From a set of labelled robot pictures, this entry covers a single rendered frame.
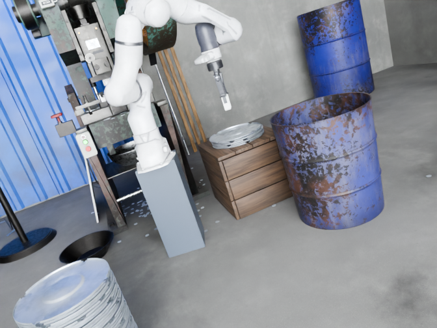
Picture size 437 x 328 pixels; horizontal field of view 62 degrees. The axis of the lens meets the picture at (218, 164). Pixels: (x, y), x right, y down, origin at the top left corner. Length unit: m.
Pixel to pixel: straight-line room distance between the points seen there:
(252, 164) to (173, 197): 0.44
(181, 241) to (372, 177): 0.88
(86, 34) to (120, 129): 0.58
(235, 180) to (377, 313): 0.90
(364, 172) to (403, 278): 0.43
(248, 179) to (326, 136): 0.56
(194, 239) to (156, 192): 0.29
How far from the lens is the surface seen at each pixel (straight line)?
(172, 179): 1.60
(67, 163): 3.60
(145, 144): 1.58
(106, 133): 2.19
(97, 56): 2.33
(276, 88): 4.04
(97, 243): 2.22
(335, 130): 1.42
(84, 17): 2.41
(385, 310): 1.23
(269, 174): 1.86
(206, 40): 1.71
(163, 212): 1.66
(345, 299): 1.28
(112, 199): 2.21
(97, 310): 1.16
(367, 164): 1.54
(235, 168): 1.78
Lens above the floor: 0.84
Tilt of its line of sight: 17 degrees down
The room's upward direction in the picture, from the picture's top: 18 degrees counter-clockwise
